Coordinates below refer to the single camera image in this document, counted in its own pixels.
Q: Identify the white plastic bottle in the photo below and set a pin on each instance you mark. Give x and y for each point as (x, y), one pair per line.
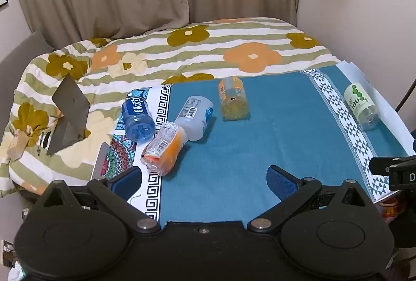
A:
(195, 118)

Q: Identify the yellow plastic bottle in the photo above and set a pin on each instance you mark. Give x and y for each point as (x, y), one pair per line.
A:
(232, 99)

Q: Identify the blue patterned tablecloth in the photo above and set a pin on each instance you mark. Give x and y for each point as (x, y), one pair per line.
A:
(260, 144)

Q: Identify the floral striped blanket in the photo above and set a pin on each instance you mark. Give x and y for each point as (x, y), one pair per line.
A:
(195, 50)

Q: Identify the grey headboard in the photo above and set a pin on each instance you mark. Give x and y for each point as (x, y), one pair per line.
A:
(16, 56)

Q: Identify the blue plastic bottle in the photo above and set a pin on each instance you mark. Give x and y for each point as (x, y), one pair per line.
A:
(135, 112)

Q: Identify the green dotted clear bottle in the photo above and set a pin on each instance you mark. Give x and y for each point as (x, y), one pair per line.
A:
(359, 102)

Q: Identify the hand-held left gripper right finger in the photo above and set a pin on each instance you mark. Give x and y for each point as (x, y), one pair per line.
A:
(282, 182)

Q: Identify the grey open laptop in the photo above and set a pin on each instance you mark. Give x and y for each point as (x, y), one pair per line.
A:
(70, 112)

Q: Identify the silver tablet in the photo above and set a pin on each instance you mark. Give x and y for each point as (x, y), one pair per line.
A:
(99, 162)

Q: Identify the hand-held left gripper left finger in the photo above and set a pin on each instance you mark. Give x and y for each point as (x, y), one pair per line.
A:
(126, 183)

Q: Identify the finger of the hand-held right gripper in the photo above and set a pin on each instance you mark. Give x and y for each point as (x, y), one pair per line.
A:
(380, 165)

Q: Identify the brown paper tag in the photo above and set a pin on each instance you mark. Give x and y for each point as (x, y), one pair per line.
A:
(16, 143)

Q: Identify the orange plastic bottle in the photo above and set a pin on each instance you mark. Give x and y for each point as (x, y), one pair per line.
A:
(165, 147)

